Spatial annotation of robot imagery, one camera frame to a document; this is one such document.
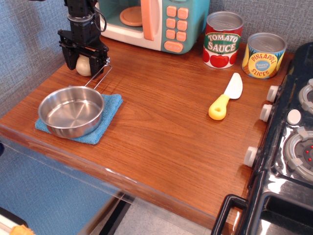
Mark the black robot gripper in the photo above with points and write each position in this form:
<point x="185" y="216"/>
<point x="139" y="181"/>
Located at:
<point x="83" y="38"/>

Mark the pale toy potato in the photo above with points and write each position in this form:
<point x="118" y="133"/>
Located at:
<point x="83" y="66"/>

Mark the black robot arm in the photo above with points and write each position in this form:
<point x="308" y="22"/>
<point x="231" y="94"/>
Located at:
<point x="81" y="8"/>

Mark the blue folded cloth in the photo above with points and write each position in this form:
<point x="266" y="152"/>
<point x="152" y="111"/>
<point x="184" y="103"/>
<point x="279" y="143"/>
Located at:
<point x="113" y="102"/>

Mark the small stainless steel pan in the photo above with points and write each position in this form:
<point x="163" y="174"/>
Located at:
<point x="71" y="112"/>

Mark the teal toy microwave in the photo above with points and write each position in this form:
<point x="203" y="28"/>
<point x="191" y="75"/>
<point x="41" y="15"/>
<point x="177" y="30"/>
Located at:
<point x="171" y="26"/>

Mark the tomato sauce can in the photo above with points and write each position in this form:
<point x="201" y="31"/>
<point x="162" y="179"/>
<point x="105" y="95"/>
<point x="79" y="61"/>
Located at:
<point x="221" y="39"/>

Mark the pineapple slices can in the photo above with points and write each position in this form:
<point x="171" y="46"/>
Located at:
<point x="263" y="55"/>

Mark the orange object at corner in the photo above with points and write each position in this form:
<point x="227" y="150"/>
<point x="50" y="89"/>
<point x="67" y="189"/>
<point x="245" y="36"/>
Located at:
<point x="21" y="230"/>

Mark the black toy stove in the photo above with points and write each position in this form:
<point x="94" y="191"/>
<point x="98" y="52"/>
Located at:
<point x="280" y="188"/>

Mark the yellow handled toy knife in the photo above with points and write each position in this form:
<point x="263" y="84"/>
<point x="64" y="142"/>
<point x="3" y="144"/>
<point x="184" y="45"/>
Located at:
<point x="218" y="109"/>

